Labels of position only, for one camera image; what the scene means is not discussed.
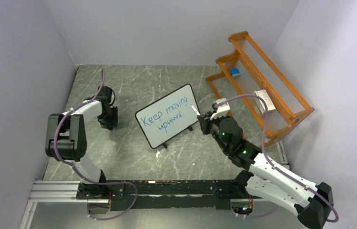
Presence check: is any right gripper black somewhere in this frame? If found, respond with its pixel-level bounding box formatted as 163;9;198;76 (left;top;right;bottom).
198;110;229;152

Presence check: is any white marker pen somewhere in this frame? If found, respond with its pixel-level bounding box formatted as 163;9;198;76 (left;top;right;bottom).
191;105;200;116

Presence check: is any white board black frame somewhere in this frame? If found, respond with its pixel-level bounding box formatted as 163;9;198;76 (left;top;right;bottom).
134;83;199;149

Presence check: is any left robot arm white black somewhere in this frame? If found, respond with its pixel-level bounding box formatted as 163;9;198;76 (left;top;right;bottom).
45;86;118;199

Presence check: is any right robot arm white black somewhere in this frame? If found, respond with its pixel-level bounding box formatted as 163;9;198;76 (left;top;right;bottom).
197;112;334;229

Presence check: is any blue eraser on rack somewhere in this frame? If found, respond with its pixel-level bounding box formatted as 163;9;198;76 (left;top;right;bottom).
230;68;241;78

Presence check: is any orange wooden rack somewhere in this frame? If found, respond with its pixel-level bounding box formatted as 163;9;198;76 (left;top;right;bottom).
206;31;314;146

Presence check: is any white red small box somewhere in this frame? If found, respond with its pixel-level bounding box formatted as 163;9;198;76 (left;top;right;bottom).
253;89;276;115

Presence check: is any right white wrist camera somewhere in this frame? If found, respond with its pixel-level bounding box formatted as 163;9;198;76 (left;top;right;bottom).
210;98;230;120

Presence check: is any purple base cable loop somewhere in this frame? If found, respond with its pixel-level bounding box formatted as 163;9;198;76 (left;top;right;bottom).
86;181;138;221

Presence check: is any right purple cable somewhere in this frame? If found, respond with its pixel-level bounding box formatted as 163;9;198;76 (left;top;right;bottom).
217;94;339;223

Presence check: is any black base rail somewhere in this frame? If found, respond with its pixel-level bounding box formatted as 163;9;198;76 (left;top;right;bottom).
75;179;250;211

